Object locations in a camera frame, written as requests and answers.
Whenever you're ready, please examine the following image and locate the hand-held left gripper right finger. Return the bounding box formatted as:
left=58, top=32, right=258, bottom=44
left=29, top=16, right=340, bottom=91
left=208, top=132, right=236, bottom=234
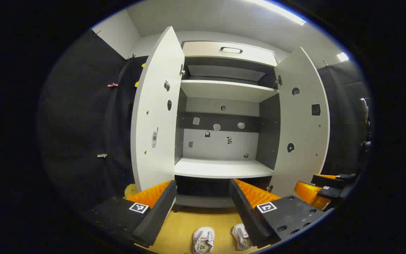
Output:
left=229, top=178, right=327, bottom=247

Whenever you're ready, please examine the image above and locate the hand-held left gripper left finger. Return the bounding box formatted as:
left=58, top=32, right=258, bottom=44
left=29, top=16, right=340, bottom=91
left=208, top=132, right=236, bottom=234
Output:
left=83, top=180, right=177, bottom=247

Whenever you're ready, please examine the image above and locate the white cabinet drawer front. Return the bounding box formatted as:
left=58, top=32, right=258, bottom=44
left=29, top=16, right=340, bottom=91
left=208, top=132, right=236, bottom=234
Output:
left=182, top=41, right=278, bottom=67

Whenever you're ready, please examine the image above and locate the long ceiling light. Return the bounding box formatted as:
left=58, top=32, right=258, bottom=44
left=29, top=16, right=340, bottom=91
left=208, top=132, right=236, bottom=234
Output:
left=254, top=0, right=307, bottom=26

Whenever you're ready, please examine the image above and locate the white shoe cabinet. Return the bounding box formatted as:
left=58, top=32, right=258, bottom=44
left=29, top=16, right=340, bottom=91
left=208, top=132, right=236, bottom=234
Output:
left=131, top=26, right=330, bottom=208

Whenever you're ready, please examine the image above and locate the white shoe cabinet door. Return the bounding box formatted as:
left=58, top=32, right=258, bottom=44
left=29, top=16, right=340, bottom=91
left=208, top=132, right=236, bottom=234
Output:
left=269, top=47, right=330, bottom=198
left=131, top=26, right=185, bottom=193

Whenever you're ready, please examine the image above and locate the white shoe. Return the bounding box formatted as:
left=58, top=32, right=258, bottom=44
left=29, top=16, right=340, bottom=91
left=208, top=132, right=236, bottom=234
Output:
left=231, top=223, right=255, bottom=251
left=193, top=227, right=215, bottom=254

